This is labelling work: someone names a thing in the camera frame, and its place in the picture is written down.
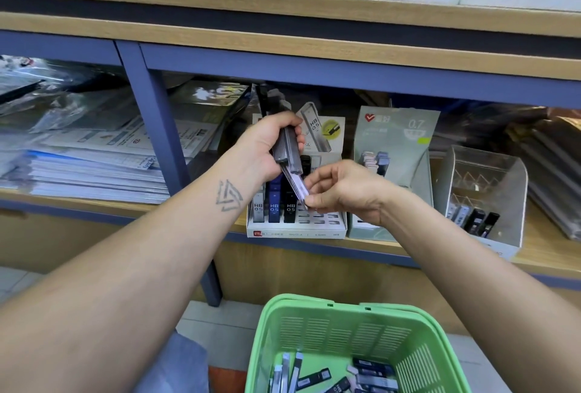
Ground person's left hand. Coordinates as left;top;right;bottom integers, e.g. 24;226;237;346
218;111;307;197

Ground person's right hand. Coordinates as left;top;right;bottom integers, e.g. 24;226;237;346
301;159;402;228

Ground bundle of lead cases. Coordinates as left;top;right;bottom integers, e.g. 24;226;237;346
256;84;306;176

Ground white display box red label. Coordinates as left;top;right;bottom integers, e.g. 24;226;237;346
246;102;349;241

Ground pale green display box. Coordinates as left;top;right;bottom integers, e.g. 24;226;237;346
349;105;442;245

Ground green plastic basket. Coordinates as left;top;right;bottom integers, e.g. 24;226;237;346
245;294;472;393

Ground clear plastic display box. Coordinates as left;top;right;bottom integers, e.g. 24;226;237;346
430;144;530;260

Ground pile of lead cases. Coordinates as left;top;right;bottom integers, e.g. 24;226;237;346
269;350;401;393

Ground person's left forearm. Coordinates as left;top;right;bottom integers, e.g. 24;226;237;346
0;175;251;393

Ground person's right forearm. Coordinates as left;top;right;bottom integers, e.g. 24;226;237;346
381;190;581;393

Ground stack of wrapped paper packs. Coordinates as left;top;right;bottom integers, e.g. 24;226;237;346
0;57;252;206

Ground dark plastic-wrapped packs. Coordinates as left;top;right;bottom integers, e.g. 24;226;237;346
436;107;581;242

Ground colourful printed mat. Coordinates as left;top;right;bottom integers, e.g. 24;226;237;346
209;367;249;393

